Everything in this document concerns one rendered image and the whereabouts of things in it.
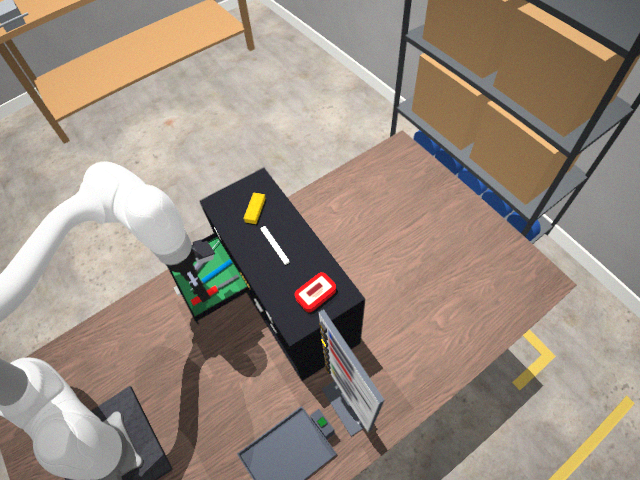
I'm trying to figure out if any blue handled tool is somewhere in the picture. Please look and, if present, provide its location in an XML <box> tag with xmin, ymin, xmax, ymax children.
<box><xmin>201</xmin><ymin>259</ymin><xmax>232</xmax><ymax>283</ymax></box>

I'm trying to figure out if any yellow rectangular block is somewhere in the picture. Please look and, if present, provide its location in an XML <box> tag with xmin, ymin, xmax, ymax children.
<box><xmin>244</xmin><ymin>193</ymin><xmax>265</xmax><ymax>224</ymax></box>

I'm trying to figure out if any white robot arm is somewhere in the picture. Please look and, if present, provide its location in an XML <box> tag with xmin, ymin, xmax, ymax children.
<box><xmin>0</xmin><ymin>162</ymin><xmax>215</xmax><ymax>480</ymax></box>

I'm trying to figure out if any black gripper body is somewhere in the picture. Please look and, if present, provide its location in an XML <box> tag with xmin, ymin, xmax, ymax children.
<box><xmin>166</xmin><ymin>248</ymin><xmax>195</xmax><ymax>278</ymax></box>

